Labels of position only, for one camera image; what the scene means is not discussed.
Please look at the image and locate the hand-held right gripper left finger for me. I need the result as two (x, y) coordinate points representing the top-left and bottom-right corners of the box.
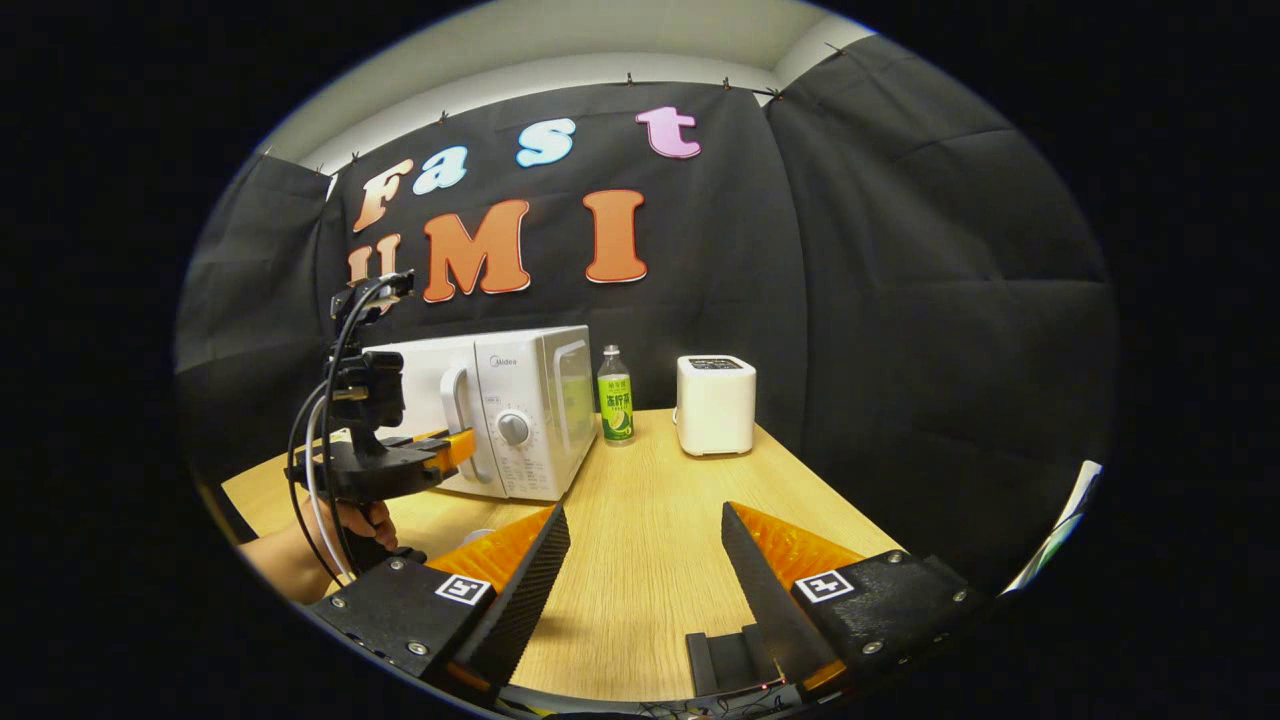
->
(305, 503), (572, 706)

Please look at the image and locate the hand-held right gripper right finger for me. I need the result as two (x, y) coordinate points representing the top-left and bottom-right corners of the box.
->
(720, 501), (986, 701)

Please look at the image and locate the white microwave oven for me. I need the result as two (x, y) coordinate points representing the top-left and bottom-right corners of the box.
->
(362, 325), (599, 502)

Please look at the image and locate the green label drink bottle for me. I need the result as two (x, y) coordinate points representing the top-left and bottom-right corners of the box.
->
(597, 345), (636, 447)

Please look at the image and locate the white toaster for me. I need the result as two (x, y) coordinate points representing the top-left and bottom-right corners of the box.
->
(675, 355), (758, 459)

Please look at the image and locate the white sheet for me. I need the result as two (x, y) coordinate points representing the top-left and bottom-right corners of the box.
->
(1003, 459), (1103, 597)

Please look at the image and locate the black backdrop cloth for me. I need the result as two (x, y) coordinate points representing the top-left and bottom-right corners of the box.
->
(175, 35), (1119, 591)

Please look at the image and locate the row of backdrop clips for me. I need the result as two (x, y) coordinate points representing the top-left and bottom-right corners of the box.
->
(260, 40), (846, 166)

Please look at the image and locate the white cable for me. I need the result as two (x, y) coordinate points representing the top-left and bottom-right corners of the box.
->
(303, 398), (353, 583)

